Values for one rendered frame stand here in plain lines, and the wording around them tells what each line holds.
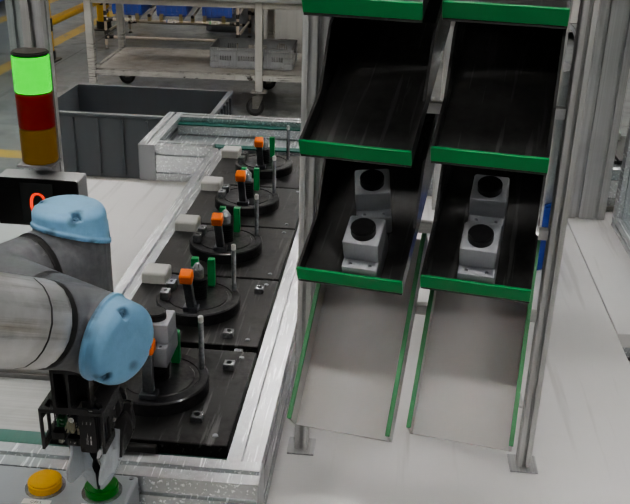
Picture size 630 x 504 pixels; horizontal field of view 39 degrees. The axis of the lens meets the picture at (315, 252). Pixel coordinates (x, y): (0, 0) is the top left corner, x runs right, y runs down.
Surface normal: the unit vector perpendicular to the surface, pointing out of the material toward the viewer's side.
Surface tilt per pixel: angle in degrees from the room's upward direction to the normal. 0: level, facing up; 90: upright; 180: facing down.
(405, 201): 25
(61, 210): 0
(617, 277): 0
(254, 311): 0
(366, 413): 45
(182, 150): 90
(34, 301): 53
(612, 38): 90
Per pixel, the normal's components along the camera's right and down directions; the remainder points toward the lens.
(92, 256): 0.75, 0.19
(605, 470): 0.03, -0.91
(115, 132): -0.10, 0.40
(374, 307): -0.17, -0.37
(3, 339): 0.74, 0.46
